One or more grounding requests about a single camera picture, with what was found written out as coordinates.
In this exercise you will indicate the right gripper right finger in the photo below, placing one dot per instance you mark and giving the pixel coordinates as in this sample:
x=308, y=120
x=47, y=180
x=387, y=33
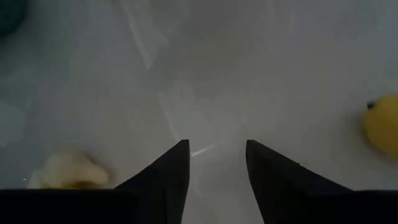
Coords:
x=280, y=186

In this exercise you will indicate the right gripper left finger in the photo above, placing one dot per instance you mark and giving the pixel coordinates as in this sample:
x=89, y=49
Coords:
x=164, y=186

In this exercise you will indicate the yellow lemon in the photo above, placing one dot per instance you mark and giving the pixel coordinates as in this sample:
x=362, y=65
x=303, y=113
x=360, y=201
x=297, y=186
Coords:
x=385, y=127

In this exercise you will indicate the green plastic basket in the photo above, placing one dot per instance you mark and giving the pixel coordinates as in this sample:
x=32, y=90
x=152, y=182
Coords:
x=9, y=12

